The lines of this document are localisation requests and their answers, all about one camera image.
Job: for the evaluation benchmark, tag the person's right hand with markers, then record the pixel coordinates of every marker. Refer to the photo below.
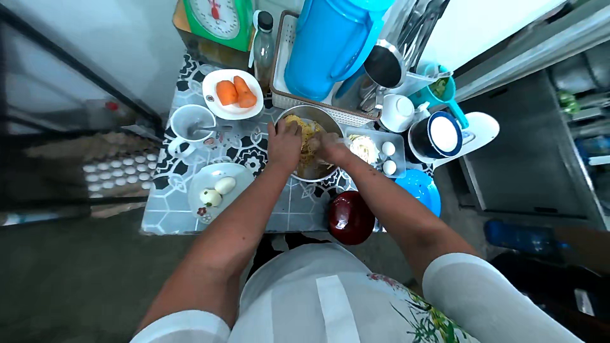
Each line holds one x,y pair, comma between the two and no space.
333,148

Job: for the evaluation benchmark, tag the person's left hand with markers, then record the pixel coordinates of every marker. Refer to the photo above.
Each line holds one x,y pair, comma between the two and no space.
284,148

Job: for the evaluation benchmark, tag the person's left fingers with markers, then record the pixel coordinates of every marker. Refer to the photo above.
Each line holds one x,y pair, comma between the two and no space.
281,127

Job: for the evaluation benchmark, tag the person's right fingers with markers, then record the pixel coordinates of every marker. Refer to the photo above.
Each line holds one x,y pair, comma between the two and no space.
315,142

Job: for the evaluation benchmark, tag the yellow noodle mixture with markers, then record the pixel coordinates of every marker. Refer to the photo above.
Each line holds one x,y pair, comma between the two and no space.
306,151

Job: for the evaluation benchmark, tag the person's right forearm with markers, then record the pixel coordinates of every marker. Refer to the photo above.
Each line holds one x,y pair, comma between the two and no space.
396,205

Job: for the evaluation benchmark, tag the person's left forearm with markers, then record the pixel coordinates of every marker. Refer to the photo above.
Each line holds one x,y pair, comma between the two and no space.
240,232

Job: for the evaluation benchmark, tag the silver metal mixing bowl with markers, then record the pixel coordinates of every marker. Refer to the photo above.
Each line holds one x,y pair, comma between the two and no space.
313,175

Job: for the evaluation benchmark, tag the long orange carrot piece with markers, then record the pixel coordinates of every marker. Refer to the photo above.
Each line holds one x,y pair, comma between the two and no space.
246,95

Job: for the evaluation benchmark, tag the pile of shredded cabbage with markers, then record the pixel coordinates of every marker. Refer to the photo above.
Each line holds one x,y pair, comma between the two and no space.
363,148

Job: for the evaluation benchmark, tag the short orange carrot piece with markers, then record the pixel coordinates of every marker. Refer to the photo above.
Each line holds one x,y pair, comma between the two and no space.
226,92

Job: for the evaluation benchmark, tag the white square plate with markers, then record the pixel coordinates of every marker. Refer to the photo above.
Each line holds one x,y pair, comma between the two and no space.
218,106

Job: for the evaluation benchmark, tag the metal spoon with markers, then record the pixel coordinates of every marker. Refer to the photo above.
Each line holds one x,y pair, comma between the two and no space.
214,128

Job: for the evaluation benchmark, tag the beige woven plastic basket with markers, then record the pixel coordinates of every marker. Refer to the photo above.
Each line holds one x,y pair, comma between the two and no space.
286,57

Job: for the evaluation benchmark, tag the white egg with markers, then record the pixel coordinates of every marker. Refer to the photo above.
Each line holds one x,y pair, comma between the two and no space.
388,148
389,167

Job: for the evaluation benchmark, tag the patterned grey tablecloth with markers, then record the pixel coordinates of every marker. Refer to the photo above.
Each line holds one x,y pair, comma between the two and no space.
288,213

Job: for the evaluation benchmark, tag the glass bottle with black cap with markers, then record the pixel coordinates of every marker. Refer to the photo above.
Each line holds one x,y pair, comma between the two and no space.
263,50

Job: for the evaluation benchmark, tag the smooth peeled boiled egg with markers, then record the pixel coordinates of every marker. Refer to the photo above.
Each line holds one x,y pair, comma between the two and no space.
225,185

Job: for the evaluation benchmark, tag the dark red bowl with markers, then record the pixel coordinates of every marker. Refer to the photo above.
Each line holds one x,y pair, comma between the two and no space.
351,218

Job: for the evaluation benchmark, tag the blue plastic pitcher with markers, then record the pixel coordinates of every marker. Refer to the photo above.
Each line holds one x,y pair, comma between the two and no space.
320,52

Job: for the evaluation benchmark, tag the small white cup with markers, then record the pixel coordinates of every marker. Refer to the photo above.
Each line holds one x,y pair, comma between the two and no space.
397,113

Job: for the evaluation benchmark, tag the clear plastic tray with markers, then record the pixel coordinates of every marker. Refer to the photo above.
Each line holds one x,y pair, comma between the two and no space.
400,166

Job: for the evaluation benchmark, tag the white plastic stick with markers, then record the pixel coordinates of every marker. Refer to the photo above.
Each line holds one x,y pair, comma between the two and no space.
253,44

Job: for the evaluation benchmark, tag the large white mug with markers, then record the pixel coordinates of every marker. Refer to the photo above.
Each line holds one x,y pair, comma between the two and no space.
183,125

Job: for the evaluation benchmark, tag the peeled egg with green spot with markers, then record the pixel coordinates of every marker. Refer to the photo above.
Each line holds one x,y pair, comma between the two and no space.
210,197

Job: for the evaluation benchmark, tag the white oval flower-print plate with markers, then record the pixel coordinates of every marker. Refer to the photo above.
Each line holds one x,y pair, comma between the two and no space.
198,187

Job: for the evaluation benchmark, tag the stainless steel cup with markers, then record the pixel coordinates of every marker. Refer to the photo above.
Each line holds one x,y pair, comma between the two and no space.
385,65

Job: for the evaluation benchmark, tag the dark enamel mug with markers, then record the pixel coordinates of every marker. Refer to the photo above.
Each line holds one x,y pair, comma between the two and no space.
420,138

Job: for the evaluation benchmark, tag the brown wooden box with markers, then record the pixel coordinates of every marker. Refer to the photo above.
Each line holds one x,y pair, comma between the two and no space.
209,50

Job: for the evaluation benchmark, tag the green kitchen scale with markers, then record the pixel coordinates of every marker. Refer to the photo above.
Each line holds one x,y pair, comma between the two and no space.
245,24

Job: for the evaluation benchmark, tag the blue plastic plate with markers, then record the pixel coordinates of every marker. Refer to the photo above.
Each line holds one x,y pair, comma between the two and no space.
425,186

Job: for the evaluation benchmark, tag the green leaves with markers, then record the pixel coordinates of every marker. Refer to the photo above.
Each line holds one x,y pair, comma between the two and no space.
439,87

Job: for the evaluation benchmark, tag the teal plastic mug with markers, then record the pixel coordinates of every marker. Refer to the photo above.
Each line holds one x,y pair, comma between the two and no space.
445,97

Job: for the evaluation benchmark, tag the person's body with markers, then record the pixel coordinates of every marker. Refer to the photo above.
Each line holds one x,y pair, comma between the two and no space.
305,295

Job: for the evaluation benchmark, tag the bundle of kitchen utensils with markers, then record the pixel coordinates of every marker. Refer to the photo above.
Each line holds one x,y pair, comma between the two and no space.
420,28

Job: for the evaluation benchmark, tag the white cutting board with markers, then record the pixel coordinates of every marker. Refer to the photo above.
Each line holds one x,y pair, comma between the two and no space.
483,129

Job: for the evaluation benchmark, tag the tray of white eggs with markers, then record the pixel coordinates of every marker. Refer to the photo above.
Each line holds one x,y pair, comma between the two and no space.
119,173

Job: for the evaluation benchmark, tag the grey metal cabinet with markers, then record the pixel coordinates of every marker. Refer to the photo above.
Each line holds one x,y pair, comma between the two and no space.
522,152

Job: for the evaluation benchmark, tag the black metal rack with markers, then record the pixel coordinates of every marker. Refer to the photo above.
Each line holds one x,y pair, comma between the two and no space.
71,61

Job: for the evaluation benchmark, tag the blue plastic bottle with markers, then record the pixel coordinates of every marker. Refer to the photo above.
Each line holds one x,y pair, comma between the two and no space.
519,237

